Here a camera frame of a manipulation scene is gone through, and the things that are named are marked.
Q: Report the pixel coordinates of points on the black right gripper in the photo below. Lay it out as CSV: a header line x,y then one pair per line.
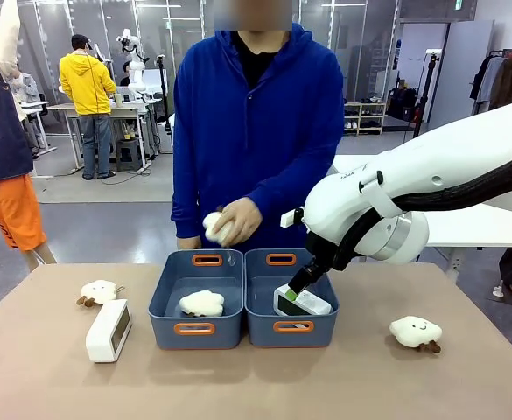
x,y
323,254

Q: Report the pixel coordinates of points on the white digital clock small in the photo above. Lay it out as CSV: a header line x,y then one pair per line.
x,y
312,304

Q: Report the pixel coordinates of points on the person's right forearm blue sleeve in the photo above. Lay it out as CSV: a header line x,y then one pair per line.
x,y
184,210

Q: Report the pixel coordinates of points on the person's left forearm blue sleeve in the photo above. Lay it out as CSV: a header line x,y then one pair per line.
x,y
290,188

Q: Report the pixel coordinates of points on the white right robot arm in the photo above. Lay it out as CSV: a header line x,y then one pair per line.
x,y
448,149

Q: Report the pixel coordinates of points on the white digital clock large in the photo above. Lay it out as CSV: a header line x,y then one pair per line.
x,y
107,332

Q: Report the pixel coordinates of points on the person's left hand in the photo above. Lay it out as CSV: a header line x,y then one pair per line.
x,y
240,221

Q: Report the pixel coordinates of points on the person's right hand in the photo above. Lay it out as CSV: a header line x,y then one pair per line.
x,y
189,243

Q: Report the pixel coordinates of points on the smiling white cloud plush toy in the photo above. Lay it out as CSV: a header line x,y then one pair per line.
x,y
415,330

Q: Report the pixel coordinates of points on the person in blue hoodie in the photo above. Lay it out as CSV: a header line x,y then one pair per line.
x,y
247,131

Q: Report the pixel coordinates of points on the wooden shoe rack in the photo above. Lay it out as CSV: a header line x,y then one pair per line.
x,y
365,118

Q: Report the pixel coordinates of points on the white side table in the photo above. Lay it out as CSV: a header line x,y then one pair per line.
x,y
479,223

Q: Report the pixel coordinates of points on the black bags pile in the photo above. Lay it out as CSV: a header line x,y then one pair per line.
x,y
403,102

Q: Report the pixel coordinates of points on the grey step stool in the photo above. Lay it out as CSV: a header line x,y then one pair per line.
x,y
128,155

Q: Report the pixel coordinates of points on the black light stand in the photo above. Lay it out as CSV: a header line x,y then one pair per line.
x,y
163,92

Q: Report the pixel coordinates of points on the background work desk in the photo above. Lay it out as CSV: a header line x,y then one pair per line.
x,y
107,111

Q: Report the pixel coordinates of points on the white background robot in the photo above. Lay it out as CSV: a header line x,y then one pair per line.
x,y
134,61

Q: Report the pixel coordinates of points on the coat rack with clothes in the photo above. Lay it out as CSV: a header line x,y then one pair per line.
x,y
505,79

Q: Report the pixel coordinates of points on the person in yellow hoodie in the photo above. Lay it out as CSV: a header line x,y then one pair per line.
x,y
87,87

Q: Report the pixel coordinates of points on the white background desk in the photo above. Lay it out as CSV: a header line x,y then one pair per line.
x,y
37,127

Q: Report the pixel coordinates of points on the person in apron orange shorts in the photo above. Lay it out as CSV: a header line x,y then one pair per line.
x,y
2,144

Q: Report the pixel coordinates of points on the seated person grey top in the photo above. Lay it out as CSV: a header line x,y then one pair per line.
x,y
25,87

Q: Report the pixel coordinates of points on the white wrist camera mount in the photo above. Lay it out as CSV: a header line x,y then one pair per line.
x,y
290,218

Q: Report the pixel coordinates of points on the black camera tripod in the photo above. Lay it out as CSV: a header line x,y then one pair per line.
x,y
426,87

